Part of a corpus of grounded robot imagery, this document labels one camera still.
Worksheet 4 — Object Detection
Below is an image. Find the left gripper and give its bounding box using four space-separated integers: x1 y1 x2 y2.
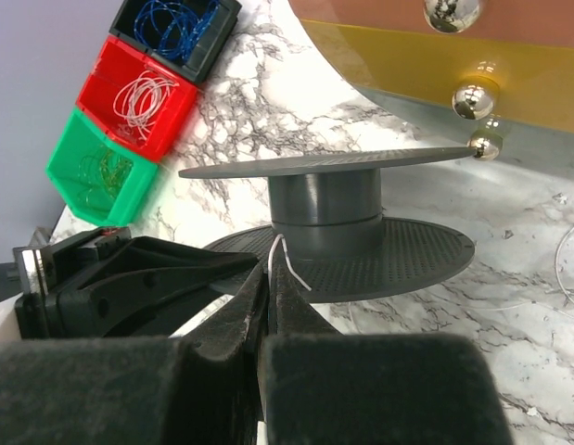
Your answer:
13 227 254 339

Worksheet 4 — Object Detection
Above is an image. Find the cream cylindrical drawer cabinet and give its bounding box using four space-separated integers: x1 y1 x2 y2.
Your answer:
290 1 574 159

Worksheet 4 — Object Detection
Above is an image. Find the green storage bin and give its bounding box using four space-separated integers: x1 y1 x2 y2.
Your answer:
45 108 159 226

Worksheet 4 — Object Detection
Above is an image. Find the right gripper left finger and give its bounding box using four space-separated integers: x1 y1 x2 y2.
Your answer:
182 263 267 362

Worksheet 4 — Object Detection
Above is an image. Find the white cable coil in bin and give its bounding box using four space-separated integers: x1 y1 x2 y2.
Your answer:
112 69 179 140

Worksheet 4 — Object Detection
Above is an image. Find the red storage bin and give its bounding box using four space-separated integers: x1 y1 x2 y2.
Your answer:
76 36 198 163

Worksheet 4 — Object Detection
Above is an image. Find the blue cable coil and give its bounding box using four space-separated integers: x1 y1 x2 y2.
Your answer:
133 0 222 61

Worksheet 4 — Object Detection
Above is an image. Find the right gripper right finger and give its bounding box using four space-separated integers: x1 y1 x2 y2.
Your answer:
269 245 339 335

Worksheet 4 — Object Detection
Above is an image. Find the black cable spool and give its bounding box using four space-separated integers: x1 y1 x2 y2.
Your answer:
179 146 475 303

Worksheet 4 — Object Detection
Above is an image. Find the green cable coil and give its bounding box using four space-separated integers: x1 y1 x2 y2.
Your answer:
77 147 134 210

